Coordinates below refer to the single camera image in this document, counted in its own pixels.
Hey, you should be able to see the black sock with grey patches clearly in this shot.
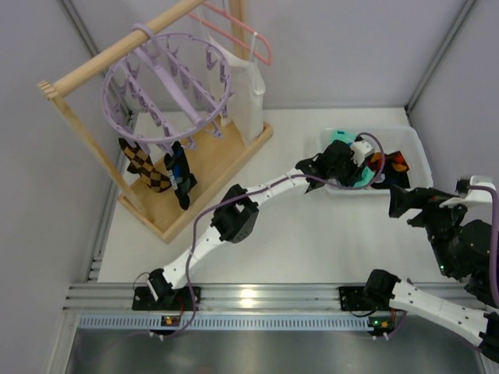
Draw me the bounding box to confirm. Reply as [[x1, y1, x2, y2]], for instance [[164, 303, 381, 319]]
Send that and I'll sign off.
[[371, 172, 411, 189]]

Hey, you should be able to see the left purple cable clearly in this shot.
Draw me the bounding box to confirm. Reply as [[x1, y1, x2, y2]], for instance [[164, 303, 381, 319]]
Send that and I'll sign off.
[[155, 132, 388, 340]]

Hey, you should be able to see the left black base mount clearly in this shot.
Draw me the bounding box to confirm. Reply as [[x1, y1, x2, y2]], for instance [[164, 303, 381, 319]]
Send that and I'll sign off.
[[132, 286, 201, 312]]

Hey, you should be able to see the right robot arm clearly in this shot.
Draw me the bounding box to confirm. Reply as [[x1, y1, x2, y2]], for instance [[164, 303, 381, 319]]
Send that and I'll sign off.
[[363, 176, 498, 362]]

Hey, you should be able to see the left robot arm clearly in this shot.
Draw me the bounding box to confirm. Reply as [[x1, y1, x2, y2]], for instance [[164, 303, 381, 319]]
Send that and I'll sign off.
[[147, 140, 354, 305]]

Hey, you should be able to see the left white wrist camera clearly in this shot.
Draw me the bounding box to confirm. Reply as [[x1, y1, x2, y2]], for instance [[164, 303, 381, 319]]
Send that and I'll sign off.
[[350, 140, 375, 167]]

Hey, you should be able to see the white plastic basket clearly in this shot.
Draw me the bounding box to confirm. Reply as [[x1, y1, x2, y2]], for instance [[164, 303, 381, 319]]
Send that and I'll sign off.
[[318, 125, 434, 189]]

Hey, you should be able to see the black blue sock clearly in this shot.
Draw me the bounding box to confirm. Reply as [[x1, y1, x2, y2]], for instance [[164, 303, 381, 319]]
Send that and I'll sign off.
[[164, 141, 197, 210]]

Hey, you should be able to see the grey slotted cable duct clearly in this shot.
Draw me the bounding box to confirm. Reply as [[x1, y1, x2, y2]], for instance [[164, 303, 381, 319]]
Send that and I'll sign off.
[[78, 314, 394, 332]]

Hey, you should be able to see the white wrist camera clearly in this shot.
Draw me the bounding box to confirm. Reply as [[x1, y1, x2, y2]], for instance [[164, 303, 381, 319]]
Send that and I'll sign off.
[[439, 175, 496, 208], [350, 140, 375, 167]]

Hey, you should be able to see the white garment on hanger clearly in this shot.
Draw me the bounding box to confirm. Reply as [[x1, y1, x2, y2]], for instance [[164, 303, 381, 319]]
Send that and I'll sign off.
[[202, 26, 266, 146]]

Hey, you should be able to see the black tan argyle sock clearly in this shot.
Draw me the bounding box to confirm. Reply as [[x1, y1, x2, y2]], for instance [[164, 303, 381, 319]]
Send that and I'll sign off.
[[119, 138, 172, 193]]

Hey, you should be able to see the mint green sock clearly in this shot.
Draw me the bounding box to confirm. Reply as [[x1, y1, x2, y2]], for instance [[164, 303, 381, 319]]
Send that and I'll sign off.
[[343, 167, 375, 189], [331, 129, 356, 144]]

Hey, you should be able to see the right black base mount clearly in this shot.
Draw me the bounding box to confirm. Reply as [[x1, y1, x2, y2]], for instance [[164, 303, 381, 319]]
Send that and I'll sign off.
[[338, 286, 373, 313]]

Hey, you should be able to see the purple round clip hanger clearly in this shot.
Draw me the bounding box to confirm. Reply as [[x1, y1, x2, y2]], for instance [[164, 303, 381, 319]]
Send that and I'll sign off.
[[101, 23, 233, 154]]

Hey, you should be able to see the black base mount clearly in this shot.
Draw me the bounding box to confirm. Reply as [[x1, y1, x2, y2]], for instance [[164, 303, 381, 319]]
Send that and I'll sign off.
[[132, 286, 201, 312], [338, 286, 373, 313]]

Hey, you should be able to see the pink clothes hanger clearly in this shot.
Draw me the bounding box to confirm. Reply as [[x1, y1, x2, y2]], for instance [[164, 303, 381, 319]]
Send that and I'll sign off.
[[188, 1, 273, 66]]

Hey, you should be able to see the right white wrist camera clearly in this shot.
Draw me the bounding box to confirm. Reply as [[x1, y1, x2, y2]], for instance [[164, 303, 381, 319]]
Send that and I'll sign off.
[[439, 175, 496, 208]]

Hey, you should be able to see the aluminium mounting rail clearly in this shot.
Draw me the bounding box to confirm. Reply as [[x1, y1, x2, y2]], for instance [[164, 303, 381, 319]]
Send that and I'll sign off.
[[64, 281, 488, 315]]

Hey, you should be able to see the black red yellow argyle sock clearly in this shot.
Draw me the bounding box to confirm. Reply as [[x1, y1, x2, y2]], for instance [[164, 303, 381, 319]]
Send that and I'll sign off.
[[367, 151, 410, 173]]

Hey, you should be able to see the wooden clothes rack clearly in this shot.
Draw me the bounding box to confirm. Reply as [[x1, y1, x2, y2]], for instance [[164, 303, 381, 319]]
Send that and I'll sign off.
[[39, 1, 273, 242]]

